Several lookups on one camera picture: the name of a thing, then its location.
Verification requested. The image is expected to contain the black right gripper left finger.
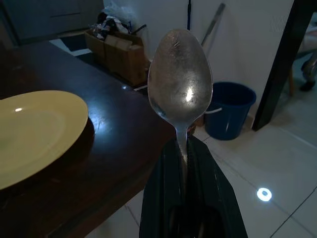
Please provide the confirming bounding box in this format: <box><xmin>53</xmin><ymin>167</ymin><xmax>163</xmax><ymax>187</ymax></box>
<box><xmin>139</xmin><ymin>138</ymin><xmax>184</xmax><ymax>238</ymax></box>

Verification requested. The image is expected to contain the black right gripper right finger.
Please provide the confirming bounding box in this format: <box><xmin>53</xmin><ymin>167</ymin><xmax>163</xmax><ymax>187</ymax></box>
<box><xmin>185</xmin><ymin>133</ymin><xmax>249</xmax><ymax>238</ymax></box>

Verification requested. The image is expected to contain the silver metal spoon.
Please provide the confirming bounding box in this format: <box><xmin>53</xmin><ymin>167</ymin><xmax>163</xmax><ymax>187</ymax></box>
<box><xmin>147</xmin><ymin>28</ymin><xmax>213</xmax><ymax>199</ymax></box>

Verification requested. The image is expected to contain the blue plastic bucket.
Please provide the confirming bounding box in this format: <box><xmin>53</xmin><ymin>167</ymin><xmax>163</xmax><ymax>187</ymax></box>
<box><xmin>204</xmin><ymin>82</ymin><xmax>257</xmax><ymax>141</ymax></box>

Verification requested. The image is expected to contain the dark wooden table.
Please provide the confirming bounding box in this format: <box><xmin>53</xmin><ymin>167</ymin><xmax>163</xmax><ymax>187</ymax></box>
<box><xmin>0</xmin><ymin>41</ymin><xmax>179</xmax><ymax>238</ymax></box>

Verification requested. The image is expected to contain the brown cardboard box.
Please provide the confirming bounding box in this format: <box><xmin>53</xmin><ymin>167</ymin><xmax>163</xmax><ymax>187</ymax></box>
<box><xmin>104</xmin><ymin>32</ymin><xmax>151</xmax><ymax>86</ymax></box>
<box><xmin>85</xmin><ymin>29</ymin><xmax>107</xmax><ymax>65</ymax></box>

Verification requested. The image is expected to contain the yellow round plate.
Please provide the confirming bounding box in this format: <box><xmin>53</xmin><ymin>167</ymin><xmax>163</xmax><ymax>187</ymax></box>
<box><xmin>0</xmin><ymin>90</ymin><xmax>89</xmax><ymax>191</ymax></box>

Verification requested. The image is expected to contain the person's leg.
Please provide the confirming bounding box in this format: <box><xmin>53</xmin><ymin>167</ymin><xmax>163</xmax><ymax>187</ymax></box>
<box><xmin>299</xmin><ymin>51</ymin><xmax>317</xmax><ymax>91</ymax></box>

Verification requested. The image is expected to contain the clear plastic bag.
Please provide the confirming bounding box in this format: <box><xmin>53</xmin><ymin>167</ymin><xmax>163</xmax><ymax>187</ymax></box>
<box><xmin>101</xmin><ymin>5</ymin><xmax>131</xmax><ymax>25</ymax></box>

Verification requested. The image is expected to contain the dark wooden door frame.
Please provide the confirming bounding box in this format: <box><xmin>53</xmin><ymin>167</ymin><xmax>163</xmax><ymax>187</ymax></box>
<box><xmin>252</xmin><ymin>0</ymin><xmax>317</xmax><ymax>131</ymax></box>

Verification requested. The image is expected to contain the grey mop handle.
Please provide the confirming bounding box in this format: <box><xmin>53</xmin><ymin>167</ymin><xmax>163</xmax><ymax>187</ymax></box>
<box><xmin>200</xmin><ymin>2</ymin><xmax>226</xmax><ymax>48</ymax></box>

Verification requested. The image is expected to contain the black broom handle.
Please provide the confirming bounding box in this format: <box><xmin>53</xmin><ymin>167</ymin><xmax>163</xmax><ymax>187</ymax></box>
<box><xmin>187</xmin><ymin>0</ymin><xmax>193</xmax><ymax>31</ymax></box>

